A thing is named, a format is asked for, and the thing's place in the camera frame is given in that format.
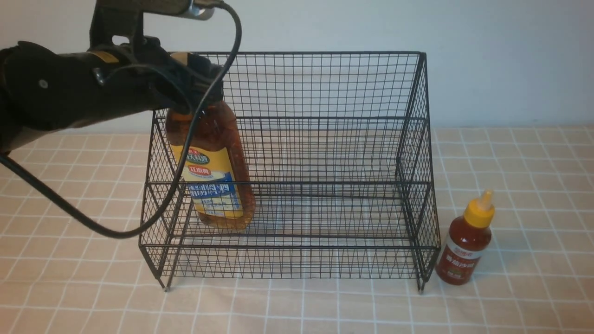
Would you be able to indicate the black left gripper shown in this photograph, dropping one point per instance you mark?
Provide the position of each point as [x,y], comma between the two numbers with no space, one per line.
[43,92]

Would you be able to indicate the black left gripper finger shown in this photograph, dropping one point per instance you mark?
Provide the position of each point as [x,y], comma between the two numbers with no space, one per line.
[190,76]

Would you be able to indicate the cooking wine bottle yellow label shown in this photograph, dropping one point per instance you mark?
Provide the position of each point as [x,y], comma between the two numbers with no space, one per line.
[215,170]

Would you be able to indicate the red sauce bottle yellow cap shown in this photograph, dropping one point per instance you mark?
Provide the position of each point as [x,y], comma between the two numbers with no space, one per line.
[468,236]

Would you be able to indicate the checked beige tablecloth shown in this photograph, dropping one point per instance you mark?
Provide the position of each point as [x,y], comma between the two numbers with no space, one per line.
[536,277]

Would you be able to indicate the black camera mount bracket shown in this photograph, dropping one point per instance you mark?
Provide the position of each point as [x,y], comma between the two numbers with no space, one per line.
[125,18]

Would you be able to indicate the black wire mesh shelf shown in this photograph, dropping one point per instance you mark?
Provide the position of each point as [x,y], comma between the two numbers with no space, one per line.
[338,149]

